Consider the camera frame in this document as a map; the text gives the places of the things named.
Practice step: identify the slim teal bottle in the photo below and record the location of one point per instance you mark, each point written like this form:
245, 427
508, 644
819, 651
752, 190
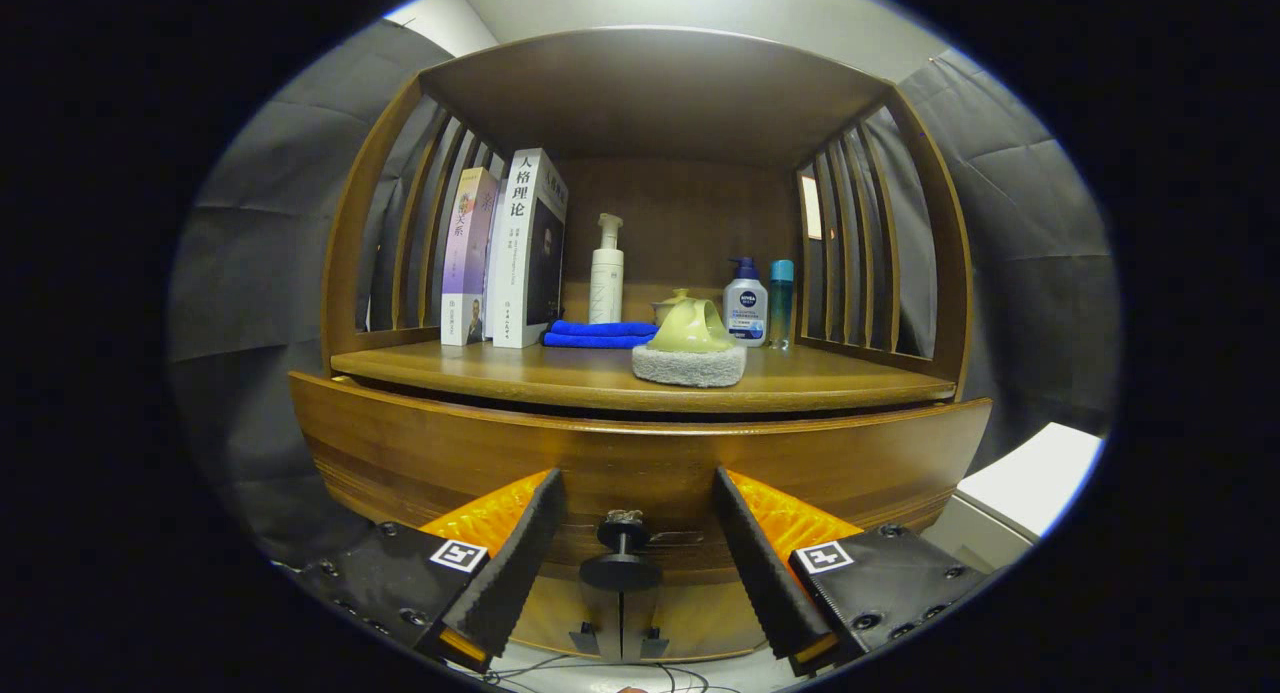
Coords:
780, 303

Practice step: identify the yellow lidded teacup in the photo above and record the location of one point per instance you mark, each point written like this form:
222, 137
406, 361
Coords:
663, 308

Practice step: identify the white pump bottle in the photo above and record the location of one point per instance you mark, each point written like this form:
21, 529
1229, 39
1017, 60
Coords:
606, 278

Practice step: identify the brown wooden drawer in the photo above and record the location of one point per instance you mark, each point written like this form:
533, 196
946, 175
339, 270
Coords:
640, 463

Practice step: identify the purple paperback book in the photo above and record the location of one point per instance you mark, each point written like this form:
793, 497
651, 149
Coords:
465, 263

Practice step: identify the yellow-green brush with grey sponge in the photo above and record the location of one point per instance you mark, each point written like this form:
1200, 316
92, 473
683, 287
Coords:
690, 343

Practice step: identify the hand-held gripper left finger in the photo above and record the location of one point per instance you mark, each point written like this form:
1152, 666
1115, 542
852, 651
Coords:
515, 553

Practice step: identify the white bottle with blue cap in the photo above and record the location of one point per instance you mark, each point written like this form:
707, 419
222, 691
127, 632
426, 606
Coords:
745, 313

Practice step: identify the wooden cabinet door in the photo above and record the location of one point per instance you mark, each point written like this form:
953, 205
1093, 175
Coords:
545, 613
700, 613

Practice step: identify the brown wooden cabinet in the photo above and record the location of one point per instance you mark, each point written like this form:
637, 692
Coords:
650, 93

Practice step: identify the white table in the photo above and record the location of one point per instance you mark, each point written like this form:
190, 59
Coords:
1035, 473

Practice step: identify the brown wooden countertop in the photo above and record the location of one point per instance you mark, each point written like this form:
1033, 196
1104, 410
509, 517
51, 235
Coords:
560, 373

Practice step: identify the black drawer knob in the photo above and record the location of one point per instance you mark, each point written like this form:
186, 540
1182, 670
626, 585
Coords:
620, 571

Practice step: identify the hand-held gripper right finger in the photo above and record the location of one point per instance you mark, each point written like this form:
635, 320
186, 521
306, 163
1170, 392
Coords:
760, 563

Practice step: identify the blue folded cloth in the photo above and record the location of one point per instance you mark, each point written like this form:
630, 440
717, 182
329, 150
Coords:
595, 335

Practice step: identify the thick white book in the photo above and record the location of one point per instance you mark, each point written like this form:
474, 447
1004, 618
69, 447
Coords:
520, 253

